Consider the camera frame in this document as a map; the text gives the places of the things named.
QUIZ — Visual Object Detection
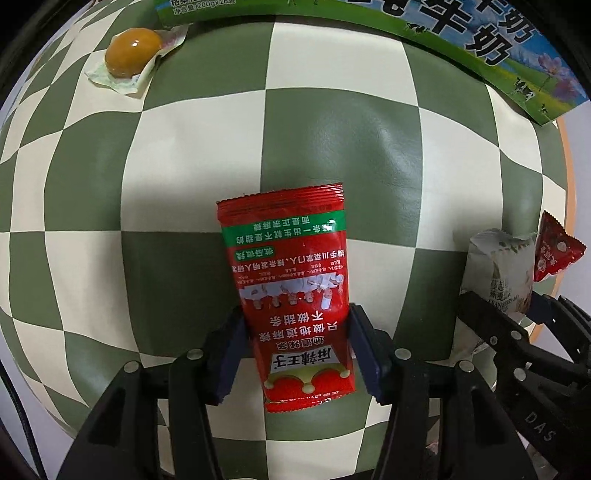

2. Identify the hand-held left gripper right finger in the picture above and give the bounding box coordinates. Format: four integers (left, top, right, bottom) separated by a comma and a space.
348, 302, 523, 480

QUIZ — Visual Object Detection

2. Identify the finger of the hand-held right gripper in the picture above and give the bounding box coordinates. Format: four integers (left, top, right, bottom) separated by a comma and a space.
456, 290, 561, 386
529, 293, 591, 365

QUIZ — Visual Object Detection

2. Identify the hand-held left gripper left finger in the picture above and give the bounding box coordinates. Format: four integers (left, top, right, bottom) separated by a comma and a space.
55, 307, 254, 480

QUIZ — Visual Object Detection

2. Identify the white oat cookie packet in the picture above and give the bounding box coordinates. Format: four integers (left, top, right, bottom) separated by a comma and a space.
450, 229, 539, 365

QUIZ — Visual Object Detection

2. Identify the long red snack packet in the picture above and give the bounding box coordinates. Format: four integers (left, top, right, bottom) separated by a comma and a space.
217, 182, 355, 414

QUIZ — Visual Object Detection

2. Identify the printed cardboard box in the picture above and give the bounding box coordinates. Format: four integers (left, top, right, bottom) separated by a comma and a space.
154, 0, 588, 126

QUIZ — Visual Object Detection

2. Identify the small red snack packet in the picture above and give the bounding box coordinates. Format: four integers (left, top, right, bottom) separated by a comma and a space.
533, 210, 587, 284

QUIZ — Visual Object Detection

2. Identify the green white checkered mat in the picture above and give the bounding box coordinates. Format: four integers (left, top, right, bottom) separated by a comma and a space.
0, 0, 578, 480

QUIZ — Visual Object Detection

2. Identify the orange jelly cup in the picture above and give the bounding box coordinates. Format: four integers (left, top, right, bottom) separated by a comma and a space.
85, 25, 189, 99

